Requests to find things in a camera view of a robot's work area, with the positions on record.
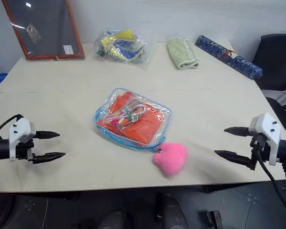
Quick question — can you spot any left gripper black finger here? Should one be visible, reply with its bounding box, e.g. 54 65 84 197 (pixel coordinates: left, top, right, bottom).
33 152 67 166
35 130 61 140

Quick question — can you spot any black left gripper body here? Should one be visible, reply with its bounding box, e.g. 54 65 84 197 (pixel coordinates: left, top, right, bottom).
15 138 36 165

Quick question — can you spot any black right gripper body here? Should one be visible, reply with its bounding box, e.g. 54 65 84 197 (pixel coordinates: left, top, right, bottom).
250 134 272 171

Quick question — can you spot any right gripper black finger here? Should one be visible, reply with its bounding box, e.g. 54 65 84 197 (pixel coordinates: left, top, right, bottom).
214 149 253 168
224 126 250 137

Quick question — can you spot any clear pouch with orange contents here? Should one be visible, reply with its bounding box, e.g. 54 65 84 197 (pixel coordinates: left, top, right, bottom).
92 87 172 152

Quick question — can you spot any orange cloth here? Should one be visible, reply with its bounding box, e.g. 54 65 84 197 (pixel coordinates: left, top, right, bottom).
96 92 167 147

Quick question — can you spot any clear bag of yellow-blue items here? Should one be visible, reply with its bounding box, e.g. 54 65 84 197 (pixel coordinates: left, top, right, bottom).
93 28 157 66

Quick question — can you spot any pink fluffy heart pompom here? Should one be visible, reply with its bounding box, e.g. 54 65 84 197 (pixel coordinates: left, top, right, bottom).
153 142 189 178

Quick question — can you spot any small black block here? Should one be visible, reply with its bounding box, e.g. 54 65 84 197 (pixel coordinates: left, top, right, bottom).
205 209 224 229

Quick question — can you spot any long blue patterned box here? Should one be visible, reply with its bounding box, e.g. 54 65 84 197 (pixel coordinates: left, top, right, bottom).
194 34 264 81

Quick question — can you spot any black office chair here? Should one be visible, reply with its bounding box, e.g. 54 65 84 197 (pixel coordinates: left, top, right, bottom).
252 33 286 92

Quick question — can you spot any dark rounded shape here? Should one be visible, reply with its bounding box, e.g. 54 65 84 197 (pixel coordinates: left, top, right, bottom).
156 192 189 229

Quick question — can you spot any folded green towel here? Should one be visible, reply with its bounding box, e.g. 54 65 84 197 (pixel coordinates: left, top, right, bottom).
166 36 200 71

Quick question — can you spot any red wooden framed glass board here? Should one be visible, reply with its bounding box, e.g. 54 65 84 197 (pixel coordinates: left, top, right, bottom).
0 0 86 61

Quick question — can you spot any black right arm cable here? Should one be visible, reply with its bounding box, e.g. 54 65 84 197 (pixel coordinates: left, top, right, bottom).
256 135 286 206

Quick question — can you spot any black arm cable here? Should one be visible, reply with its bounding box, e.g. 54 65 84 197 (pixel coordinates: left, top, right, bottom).
0 114 24 139
256 135 286 206

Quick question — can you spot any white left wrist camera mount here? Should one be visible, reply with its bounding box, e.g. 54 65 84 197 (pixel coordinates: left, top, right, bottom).
9 118 37 162

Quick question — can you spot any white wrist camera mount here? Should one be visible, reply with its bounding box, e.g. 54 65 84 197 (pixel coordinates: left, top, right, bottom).
249 113 282 166
9 118 37 162

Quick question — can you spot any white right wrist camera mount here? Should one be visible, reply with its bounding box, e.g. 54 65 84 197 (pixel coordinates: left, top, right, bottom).
249 113 282 166

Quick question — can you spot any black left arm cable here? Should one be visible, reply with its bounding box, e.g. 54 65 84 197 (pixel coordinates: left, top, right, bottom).
0 114 24 139

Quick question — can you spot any black chair with dark frame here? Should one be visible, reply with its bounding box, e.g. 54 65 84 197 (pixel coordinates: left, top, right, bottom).
264 96 286 142

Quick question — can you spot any colourful cord bundle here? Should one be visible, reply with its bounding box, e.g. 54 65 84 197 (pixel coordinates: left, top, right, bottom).
104 99 146 130

